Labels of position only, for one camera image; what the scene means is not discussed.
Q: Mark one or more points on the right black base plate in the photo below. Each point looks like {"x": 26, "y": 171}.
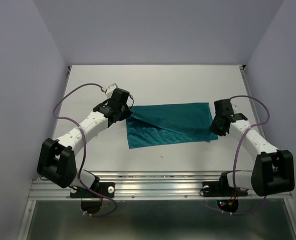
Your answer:
{"x": 213, "y": 188}

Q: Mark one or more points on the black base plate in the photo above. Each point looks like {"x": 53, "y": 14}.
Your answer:
{"x": 213, "y": 188}
{"x": 104, "y": 188}

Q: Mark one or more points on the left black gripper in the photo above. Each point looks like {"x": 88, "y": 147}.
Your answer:
{"x": 127, "y": 114}

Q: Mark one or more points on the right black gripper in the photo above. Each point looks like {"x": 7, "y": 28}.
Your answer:
{"x": 213, "y": 127}

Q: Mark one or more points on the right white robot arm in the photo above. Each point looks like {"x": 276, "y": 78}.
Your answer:
{"x": 273, "y": 170}

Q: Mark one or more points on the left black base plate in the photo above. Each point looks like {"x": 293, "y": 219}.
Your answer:
{"x": 104, "y": 188}

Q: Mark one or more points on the teal cloth napkin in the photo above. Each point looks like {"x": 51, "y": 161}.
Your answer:
{"x": 166, "y": 124}

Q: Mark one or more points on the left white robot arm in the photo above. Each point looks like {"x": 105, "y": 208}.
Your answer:
{"x": 57, "y": 157}

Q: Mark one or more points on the aluminium front rail frame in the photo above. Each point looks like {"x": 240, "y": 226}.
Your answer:
{"x": 157, "y": 189}

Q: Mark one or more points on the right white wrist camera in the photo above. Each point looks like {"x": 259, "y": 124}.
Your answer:
{"x": 234, "y": 107}

